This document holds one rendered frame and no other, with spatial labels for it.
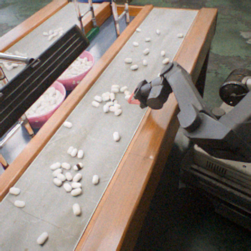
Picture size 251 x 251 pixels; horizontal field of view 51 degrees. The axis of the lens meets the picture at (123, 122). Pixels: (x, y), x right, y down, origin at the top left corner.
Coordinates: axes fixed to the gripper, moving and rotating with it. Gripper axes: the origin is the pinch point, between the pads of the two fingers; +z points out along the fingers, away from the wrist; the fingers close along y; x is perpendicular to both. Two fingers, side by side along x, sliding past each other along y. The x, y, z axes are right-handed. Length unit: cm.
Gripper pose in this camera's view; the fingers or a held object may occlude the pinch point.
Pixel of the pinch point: (129, 101)
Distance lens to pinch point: 104.1
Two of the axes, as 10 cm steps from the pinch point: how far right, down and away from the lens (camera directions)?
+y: -3.9, 6.8, -6.2
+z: -6.4, 2.9, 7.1
